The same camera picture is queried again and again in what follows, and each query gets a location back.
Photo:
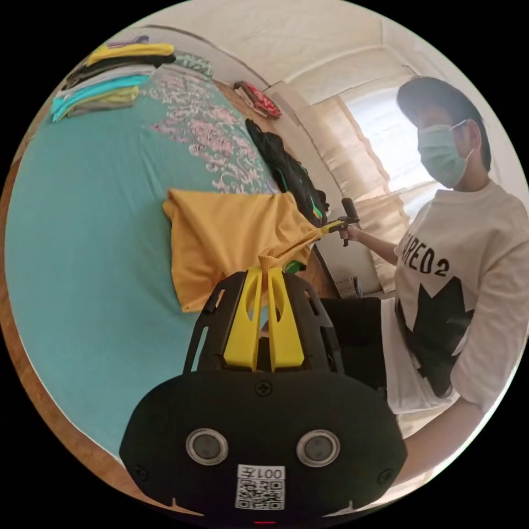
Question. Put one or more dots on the bed with teal printed sheet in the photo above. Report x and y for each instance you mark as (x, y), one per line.
(95, 248)

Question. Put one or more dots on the person's body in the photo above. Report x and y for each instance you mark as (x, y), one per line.
(454, 268)

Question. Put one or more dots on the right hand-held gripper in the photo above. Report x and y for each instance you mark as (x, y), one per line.
(346, 231)

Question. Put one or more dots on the pile of folded clothes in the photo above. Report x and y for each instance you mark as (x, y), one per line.
(107, 82)

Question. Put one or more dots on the pile of dark clothes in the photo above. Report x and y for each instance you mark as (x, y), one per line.
(285, 165)

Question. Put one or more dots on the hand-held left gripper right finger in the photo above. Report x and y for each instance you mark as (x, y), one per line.
(285, 334)

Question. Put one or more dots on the orange long sleeve shirt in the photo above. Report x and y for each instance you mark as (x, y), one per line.
(231, 235)

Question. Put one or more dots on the window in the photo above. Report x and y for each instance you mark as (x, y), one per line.
(392, 136)

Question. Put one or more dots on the person's left forearm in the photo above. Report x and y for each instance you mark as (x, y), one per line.
(442, 446)

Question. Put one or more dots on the red patterned folded cloth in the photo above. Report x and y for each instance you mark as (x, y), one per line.
(260, 99)

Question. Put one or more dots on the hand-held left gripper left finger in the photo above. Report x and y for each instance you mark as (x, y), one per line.
(241, 326)

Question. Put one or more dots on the person's right forearm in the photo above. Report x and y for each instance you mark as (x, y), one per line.
(380, 247)

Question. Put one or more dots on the person's right hand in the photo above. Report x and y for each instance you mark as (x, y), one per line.
(354, 234)

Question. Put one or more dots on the beige curtain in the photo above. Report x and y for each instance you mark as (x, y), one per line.
(363, 194)

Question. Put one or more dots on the green patterned pillow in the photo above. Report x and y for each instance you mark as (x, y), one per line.
(196, 65)

